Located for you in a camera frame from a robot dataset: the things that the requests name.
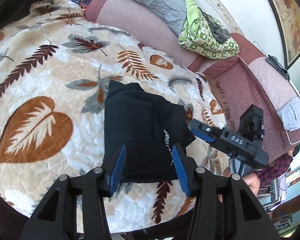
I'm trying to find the black pants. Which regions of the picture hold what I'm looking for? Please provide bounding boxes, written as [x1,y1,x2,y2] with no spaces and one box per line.
[104,81,195,183]

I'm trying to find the person's right hand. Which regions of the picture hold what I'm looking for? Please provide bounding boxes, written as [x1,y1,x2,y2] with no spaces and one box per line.
[217,167,260,203]

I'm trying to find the pink quilted bedsheet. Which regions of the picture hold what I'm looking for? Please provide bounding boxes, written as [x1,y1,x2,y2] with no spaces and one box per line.
[84,0,300,161]

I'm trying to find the green patterned folded cloth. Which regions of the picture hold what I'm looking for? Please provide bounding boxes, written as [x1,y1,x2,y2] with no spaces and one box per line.
[178,0,240,60]

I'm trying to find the dark grey small cloth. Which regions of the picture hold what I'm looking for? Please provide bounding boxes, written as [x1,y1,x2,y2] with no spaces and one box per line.
[200,9,230,44]

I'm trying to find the leaf pattern fleece blanket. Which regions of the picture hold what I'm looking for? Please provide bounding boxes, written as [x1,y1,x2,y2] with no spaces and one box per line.
[0,0,225,219]

